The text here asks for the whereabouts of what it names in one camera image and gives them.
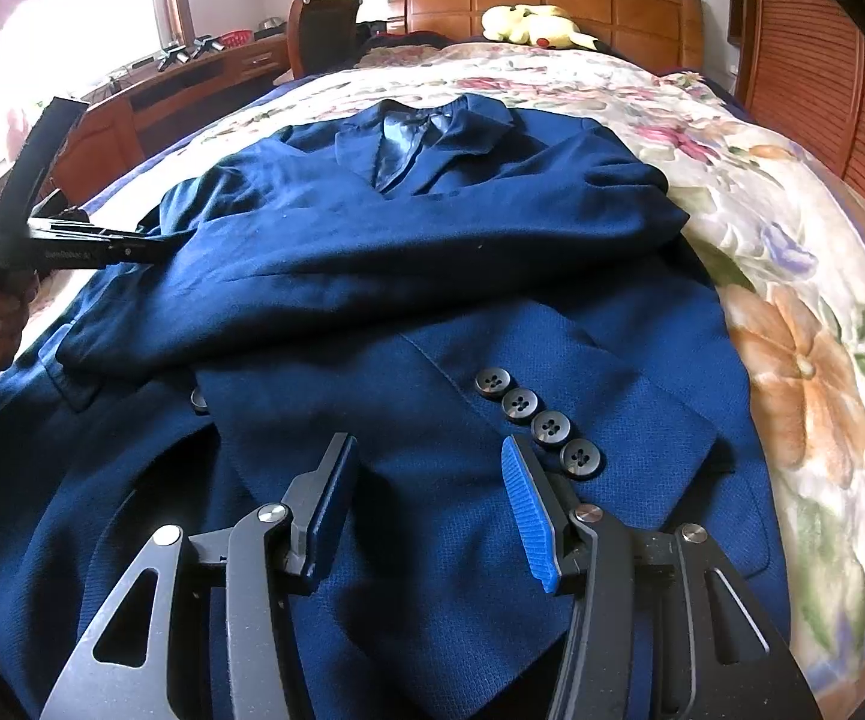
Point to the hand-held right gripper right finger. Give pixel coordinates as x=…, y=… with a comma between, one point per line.
x=530, y=517

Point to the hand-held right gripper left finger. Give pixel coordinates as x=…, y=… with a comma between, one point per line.
x=331, y=517

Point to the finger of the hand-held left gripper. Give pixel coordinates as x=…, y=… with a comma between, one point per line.
x=95, y=247
x=46, y=142

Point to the blue suit jacket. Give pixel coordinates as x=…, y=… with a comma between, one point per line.
x=402, y=300

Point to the wooden desk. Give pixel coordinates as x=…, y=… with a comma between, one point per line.
x=117, y=135

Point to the idle black gripper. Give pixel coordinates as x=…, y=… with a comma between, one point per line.
x=207, y=46
x=174, y=56

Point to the red bowl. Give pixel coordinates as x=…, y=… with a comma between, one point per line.
x=236, y=37

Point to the metal pot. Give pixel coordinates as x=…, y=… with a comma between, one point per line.
x=269, y=22

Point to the wooden chair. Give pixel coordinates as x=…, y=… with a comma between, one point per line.
x=324, y=30

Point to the floral blanket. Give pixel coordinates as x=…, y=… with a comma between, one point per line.
x=800, y=360

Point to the yellow plush toy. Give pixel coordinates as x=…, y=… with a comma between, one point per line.
x=530, y=24

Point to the wooden bed headboard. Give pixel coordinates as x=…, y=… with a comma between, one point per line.
x=627, y=22

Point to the wooden slatted wardrobe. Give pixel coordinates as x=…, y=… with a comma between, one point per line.
x=815, y=75

